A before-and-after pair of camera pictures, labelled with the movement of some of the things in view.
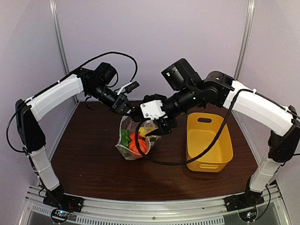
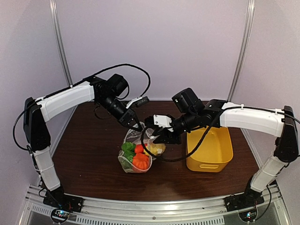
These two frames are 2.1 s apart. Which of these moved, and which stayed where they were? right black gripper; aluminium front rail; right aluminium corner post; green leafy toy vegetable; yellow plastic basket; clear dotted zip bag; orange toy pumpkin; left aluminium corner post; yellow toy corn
Moved: right black gripper; orange toy pumpkin; green leafy toy vegetable; clear dotted zip bag; yellow toy corn
Stayed: left aluminium corner post; right aluminium corner post; aluminium front rail; yellow plastic basket
